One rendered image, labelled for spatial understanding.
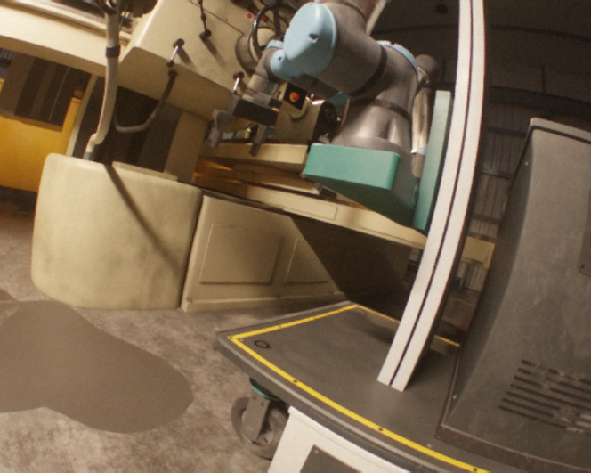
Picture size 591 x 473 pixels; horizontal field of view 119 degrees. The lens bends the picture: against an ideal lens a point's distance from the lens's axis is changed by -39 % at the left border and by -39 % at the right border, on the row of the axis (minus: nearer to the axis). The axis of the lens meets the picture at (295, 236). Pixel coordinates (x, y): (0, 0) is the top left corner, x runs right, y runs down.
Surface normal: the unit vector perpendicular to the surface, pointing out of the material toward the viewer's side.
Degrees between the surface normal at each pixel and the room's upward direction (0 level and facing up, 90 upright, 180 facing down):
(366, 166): 90
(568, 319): 90
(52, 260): 90
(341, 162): 90
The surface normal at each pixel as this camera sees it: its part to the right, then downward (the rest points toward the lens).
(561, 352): -0.58, -0.10
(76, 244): 0.38, 0.18
